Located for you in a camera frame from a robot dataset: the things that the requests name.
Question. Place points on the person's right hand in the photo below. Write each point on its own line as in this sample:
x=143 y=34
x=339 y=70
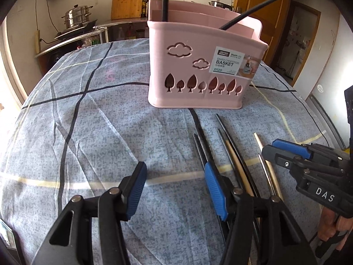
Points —
x=326 y=223

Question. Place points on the pink plastic utensil basket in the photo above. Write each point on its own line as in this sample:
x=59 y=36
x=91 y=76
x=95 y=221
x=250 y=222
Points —
x=179 y=69

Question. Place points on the stainless steel steamer pot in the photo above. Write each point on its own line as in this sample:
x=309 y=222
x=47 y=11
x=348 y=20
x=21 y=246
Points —
x=77 y=16

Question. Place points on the white refrigerator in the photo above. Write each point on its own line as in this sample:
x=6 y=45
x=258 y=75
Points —
x=293 y=47

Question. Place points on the black wok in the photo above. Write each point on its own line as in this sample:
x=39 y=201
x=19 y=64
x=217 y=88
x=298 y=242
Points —
x=82 y=27

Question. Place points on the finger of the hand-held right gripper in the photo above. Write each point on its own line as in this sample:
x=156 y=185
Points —
x=275 y=158
x=291 y=148

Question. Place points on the blue checked tablecloth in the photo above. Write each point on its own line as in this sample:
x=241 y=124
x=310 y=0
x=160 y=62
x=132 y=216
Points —
x=110 y=132

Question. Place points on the electric kettle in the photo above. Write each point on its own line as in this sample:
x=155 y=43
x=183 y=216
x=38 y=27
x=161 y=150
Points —
x=219 y=5

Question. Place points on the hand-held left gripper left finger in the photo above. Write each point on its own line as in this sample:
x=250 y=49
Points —
x=135 y=196

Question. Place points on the wall power strip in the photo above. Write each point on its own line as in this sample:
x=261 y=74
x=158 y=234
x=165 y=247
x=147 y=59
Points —
x=38 y=42

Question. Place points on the stainless steel side table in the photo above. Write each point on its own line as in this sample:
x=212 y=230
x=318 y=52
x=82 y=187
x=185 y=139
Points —
x=124 y=22

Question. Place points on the dark sauce bottle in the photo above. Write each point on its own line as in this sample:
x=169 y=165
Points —
x=148 y=4
x=143 y=7

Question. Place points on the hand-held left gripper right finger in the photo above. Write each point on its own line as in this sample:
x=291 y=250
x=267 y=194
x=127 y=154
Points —
x=216 y=193

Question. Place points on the bamboo cutting board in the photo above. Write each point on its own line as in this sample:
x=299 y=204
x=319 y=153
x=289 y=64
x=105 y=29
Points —
x=128 y=1

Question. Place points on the low stove counter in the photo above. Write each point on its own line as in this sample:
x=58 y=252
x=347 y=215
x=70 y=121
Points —
x=55 y=51

